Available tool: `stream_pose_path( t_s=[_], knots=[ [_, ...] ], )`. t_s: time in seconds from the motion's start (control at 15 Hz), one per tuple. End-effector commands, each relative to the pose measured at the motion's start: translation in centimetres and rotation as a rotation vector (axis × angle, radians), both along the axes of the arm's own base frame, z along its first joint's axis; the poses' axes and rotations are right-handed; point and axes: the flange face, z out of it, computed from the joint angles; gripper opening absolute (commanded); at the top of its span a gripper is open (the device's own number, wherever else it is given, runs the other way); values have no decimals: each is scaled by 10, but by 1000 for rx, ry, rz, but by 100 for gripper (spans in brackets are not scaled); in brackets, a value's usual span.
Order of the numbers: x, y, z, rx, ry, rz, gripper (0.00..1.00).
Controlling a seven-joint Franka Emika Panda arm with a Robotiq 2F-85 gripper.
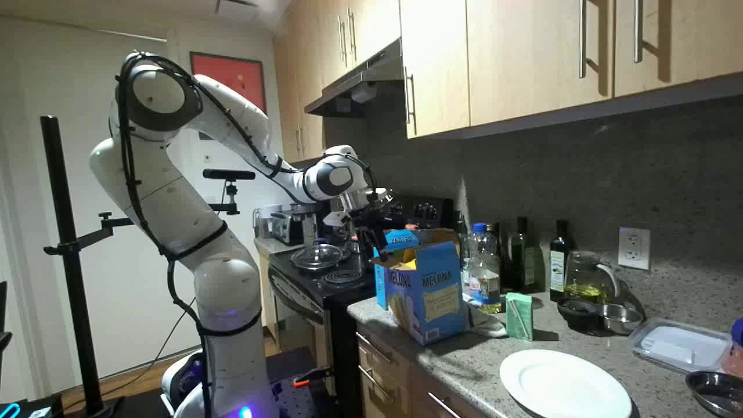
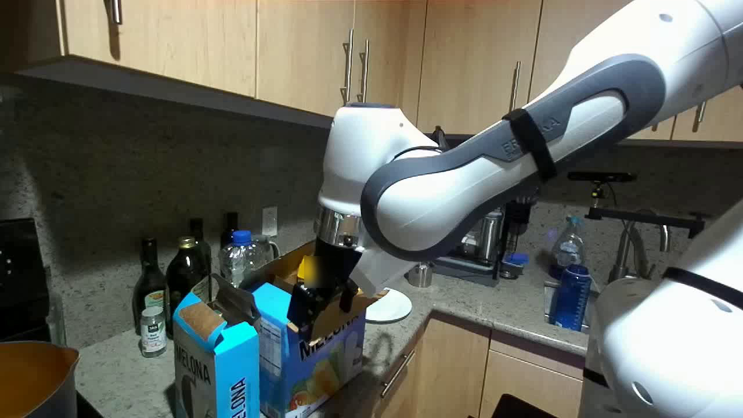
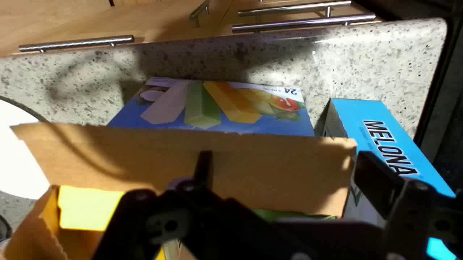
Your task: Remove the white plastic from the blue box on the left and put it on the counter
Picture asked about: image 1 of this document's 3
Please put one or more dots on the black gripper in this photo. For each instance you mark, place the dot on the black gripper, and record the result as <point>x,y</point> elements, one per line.
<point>363,207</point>

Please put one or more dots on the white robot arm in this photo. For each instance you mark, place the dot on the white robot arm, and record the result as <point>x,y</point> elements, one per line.
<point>154,100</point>

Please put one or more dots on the blue melona box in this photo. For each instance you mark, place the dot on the blue melona box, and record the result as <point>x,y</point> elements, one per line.
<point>378,280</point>
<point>423,284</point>

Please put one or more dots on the glass pot lid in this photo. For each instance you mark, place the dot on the glass pot lid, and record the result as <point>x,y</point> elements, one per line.
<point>318,256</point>

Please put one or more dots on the range hood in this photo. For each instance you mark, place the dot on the range hood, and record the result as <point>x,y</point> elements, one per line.
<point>349,93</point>

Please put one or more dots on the black stove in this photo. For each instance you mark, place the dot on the black stove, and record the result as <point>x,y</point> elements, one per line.
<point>311,313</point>

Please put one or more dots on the clear water bottle blue cap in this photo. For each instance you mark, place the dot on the clear water bottle blue cap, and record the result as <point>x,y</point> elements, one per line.
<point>482,266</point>

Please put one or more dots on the dark green glass bottle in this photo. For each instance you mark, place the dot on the dark green glass bottle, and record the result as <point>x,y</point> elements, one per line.
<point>528,262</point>

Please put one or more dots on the green small carton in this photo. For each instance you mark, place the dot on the green small carton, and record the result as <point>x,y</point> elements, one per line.
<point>518,316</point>

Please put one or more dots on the dark olive oil bottle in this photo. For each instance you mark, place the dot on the dark olive oil bottle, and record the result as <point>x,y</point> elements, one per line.
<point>561,247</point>

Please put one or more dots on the white round plate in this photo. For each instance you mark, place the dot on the white round plate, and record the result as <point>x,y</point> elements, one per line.
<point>556,384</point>

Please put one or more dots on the clear plastic tray container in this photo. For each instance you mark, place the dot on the clear plastic tray container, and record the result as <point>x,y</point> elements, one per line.
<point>678,348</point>

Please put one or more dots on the dark metal bowl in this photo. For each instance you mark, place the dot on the dark metal bowl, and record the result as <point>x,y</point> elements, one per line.
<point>717,393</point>

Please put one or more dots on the red framed wall picture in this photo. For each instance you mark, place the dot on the red framed wall picture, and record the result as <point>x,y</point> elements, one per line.
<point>243,76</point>

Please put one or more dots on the glass jar with handle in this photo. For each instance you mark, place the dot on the glass jar with handle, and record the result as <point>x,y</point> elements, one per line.
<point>590,282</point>

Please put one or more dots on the white wall outlet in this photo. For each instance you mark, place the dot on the white wall outlet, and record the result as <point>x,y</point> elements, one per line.
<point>634,247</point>

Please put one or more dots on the black camera stand pole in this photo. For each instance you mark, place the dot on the black camera stand pole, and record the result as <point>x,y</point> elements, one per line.
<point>67,247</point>

